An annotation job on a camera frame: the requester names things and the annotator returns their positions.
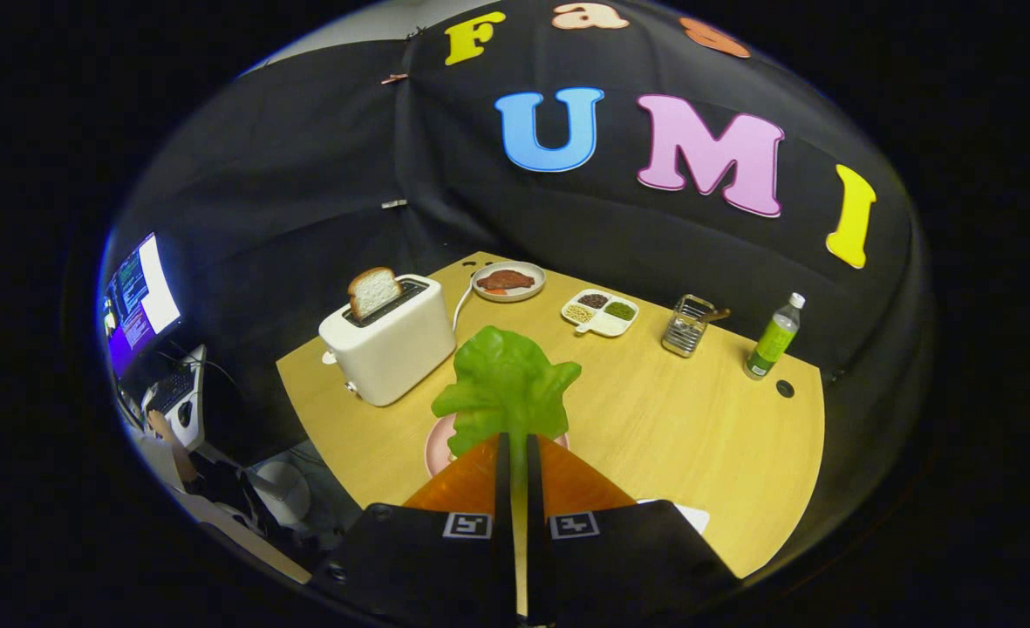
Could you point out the white round stool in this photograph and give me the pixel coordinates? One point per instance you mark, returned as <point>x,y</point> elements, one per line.
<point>283,493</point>

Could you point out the green lettuce leaf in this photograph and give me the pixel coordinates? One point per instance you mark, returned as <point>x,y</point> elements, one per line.
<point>506,384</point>

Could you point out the pink round plate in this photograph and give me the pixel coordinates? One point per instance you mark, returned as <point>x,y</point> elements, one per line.
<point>438,445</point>

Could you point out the computer monitor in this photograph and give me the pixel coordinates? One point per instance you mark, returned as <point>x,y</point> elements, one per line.
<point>144,296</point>

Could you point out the brown meat piece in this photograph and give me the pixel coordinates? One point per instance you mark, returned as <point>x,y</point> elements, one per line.
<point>506,280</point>

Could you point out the white divided bean dish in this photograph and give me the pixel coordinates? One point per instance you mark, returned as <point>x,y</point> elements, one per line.
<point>602,324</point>

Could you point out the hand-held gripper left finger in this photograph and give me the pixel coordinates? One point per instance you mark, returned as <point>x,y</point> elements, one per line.
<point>504,558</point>

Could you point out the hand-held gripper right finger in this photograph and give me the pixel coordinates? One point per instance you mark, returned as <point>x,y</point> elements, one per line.
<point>538,558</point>

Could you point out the copper cloth clip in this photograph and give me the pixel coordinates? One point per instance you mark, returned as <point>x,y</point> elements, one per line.
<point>394,78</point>

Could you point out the green drink bottle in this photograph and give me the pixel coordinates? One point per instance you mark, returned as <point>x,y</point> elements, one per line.
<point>774,340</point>

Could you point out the white toaster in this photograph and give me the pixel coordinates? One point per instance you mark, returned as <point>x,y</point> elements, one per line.
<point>392,349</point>

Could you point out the toast bread slice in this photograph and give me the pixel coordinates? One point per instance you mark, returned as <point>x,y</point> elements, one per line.
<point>375,292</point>

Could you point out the white square plate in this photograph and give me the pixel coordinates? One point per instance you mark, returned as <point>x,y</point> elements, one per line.
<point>693,517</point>

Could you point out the black backdrop cloth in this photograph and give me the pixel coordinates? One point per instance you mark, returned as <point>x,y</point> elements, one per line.
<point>305,174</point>

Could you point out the round grey plate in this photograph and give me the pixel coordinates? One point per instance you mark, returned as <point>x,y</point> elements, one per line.
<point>532,292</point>

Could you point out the black keyboard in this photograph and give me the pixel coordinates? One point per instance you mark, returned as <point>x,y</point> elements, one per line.
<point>168,390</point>

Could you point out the white computer desk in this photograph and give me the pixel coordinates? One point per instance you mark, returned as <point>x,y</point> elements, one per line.
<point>197,419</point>

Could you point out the black computer mouse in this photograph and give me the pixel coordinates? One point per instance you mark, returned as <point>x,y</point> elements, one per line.
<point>186,413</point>

